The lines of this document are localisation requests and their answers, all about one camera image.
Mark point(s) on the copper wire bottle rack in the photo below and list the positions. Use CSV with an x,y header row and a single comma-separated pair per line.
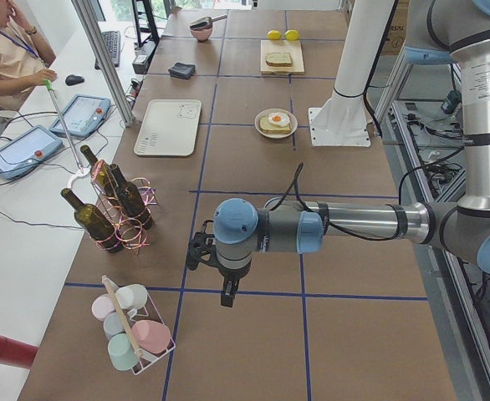
x,y
128,230

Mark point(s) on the light pink cup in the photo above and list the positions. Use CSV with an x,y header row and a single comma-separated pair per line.
x,y
102,307

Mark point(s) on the metal scoop in bowl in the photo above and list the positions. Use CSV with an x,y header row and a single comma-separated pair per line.
x,y
205,21

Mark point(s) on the mint green cup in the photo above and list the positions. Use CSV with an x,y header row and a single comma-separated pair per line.
x,y
122,355

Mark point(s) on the folded grey cloth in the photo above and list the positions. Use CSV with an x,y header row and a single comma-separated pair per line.
x,y
182,70

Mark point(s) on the black computer mouse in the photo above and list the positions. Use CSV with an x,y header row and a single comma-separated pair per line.
x,y
73,79

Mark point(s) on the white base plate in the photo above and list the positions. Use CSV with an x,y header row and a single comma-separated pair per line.
x,y
338,127

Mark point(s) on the white grabber stick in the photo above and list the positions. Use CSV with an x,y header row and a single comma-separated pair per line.
x,y
81,171

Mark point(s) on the light wooden cutting board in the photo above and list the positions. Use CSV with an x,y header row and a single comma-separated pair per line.
x,y
292,47

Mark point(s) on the cardboard box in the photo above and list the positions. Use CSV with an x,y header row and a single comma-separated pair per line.
x,y
393,27

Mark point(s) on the fried egg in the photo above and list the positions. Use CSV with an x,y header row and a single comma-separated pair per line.
x,y
279,119

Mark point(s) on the bread slice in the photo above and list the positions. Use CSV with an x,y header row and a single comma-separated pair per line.
x,y
268,128
278,59

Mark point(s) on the cream bear serving tray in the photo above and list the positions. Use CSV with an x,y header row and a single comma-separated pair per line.
x,y
169,128

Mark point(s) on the green wine bottle back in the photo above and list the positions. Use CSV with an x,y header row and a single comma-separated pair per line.
x,y
100,175

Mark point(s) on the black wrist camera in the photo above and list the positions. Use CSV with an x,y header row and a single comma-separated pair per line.
x,y
201,249

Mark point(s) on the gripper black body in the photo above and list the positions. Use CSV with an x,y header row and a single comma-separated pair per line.
x,y
231,276

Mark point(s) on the seated person beige shirt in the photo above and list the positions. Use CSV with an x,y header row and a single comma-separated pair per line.
x,y
25,57

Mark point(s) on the green wine bottle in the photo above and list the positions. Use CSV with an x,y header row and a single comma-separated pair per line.
x,y
100,175
95,223
130,198

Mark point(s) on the red cylinder tube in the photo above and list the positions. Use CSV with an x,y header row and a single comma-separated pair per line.
x,y
17,354

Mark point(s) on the black power strip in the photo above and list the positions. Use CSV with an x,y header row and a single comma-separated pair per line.
x,y
143,57

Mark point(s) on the pink bowl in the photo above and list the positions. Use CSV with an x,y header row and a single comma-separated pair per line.
x,y
201,31

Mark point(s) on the white cup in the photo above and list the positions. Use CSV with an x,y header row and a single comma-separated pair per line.
x,y
133,296

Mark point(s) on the white wire cup rack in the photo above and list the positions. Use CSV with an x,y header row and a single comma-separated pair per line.
x,y
148,312

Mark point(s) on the green wine bottle front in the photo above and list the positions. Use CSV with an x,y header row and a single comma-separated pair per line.
x,y
95,223

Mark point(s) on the teach pendant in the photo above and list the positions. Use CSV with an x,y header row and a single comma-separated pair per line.
x,y
26,152
84,113

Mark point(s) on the grey cup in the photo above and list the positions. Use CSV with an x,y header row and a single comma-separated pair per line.
x,y
112,325

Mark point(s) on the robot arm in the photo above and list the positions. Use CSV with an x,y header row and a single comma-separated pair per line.
x,y
461,28

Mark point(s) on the white round plate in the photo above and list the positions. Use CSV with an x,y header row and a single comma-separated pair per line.
x,y
266,112

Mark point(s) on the aluminium frame post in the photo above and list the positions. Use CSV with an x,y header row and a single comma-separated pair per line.
x,y
91,27

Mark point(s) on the yellow lemon near board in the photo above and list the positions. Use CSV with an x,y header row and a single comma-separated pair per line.
x,y
292,35

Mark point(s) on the teach pendant near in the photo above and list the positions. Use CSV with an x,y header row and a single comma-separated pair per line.
x,y
26,152

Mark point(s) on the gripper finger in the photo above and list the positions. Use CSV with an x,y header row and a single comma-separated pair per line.
x,y
228,293

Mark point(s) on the black keyboard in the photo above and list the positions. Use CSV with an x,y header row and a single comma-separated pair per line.
x,y
112,43

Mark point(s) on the teach pendant far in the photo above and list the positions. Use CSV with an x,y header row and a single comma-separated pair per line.
x,y
84,113

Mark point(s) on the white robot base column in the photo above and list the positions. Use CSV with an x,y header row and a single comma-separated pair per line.
x,y
355,67

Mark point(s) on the green wine bottle middle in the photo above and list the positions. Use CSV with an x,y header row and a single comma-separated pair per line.
x,y
130,198

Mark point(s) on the bread slice top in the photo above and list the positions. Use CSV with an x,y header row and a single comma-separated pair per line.
x,y
278,59

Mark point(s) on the wooden rack handle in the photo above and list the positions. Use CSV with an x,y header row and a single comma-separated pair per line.
x,y
109,287

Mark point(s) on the bread slice on plate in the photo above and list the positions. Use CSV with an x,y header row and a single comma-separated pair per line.
x,y
268,128

